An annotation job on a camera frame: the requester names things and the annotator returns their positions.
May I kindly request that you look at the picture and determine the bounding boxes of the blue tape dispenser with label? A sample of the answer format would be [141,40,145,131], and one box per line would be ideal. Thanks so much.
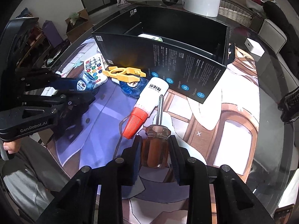
[76,78,95,91]

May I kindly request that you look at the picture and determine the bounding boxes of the white remote coloured buttons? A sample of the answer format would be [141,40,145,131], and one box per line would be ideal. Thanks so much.
[84,53,108,88]

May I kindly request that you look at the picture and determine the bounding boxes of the brown handle screwdriver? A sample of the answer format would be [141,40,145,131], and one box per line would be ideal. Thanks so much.
[141,95,171,168]

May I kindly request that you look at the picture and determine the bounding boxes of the white bottle red cap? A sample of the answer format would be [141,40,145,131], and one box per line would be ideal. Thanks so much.
[122,77,169,139]

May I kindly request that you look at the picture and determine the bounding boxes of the person left hand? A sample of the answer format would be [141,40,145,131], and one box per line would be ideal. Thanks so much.
[3,139,22,154]

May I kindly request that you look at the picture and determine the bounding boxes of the anime printed desk mat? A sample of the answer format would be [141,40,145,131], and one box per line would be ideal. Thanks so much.
[47,37,261,224]

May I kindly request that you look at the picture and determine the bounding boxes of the blue round tape dispenser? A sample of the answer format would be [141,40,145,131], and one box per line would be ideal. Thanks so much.
[112,77,149,99]

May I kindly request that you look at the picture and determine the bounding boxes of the yellow plastic tool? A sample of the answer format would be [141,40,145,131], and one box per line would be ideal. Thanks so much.
[103,66,147,83]

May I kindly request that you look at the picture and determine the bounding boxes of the brown cardboard box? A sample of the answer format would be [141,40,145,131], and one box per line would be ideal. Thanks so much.
[65,9,93,43]

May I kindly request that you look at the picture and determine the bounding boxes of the white green tube in box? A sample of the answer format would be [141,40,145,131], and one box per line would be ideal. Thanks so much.
[138,33,163,42]

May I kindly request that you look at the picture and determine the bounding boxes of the black cardboard box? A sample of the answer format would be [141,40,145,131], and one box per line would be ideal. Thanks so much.
[93,4,235,103]

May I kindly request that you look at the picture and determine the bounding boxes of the white power adapter cube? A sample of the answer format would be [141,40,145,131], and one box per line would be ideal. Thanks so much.
[244,38,265,62]

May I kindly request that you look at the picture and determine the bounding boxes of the white sofa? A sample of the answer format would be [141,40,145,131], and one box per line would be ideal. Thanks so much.
[258,19,298,91]

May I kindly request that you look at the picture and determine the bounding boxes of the wicker basket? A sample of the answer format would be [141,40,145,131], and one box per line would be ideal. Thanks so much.
[218,0,254,27]

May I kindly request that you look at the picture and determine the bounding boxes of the black jacket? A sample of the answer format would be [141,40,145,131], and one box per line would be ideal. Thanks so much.
[263,1,298,60]

